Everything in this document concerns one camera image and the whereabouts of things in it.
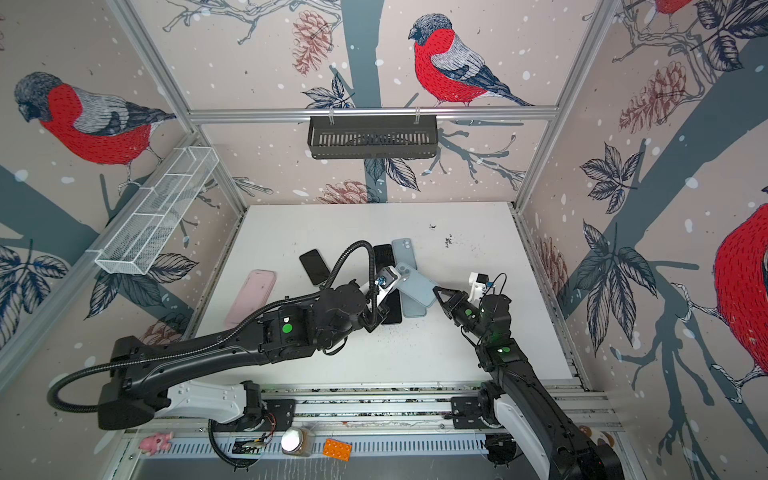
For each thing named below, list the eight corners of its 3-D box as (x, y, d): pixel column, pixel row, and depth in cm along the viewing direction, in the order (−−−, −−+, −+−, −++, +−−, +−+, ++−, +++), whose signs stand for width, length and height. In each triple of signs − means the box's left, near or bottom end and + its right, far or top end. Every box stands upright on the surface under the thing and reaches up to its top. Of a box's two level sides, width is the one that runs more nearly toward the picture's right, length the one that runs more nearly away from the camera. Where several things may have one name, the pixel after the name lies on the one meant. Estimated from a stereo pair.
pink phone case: (228, 327, 91) (223, 322, 89) (248, 274, 104) (244, 269, 101) (261, 327, 91) (257, 322, 89) (277, 274, 104) (274, 269, 101)
